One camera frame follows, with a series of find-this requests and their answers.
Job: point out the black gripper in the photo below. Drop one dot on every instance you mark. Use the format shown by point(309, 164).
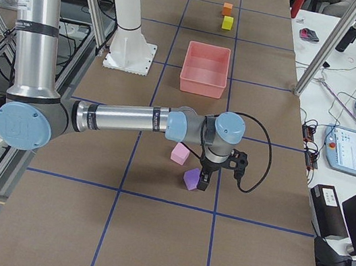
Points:
point(209, 167)

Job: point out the purple foam block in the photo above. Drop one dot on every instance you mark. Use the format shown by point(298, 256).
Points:
point(191, 178)

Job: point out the pink foam block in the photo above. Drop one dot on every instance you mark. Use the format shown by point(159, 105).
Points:
point(179, 154)

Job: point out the yellow foam block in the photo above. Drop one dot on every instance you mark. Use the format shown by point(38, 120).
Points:
point(227, 23)

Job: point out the orange foam block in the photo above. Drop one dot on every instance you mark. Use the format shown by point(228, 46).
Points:
point(227, 9)

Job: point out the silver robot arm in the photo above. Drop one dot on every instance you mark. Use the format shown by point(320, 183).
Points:
point(35, 113)

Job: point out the pink plastic bin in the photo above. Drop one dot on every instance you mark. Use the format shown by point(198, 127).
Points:
point(205, 69)

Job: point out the black box with label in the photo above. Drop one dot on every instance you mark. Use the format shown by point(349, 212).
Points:
point(327, 216)

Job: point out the near teach pendant tablet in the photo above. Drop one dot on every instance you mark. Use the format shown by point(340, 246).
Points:
point(340, 151)

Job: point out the red grey cloth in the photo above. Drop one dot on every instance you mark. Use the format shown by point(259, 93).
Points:
point(308, 35)

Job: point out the red fire extinguisher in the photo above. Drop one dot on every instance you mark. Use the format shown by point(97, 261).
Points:
point(297, 4)

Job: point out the black water bottle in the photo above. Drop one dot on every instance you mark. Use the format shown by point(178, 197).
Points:
point(347, 39)

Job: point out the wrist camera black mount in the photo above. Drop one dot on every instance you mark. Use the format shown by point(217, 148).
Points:
point(237, 162)

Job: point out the circuit board with wires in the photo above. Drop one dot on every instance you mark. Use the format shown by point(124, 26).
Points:
point(311, 149)

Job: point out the white pedestal column base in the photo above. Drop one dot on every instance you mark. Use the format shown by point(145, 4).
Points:
point(129, 50)

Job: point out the aluminium frame post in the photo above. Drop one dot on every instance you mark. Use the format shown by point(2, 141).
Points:
point(333, 39)

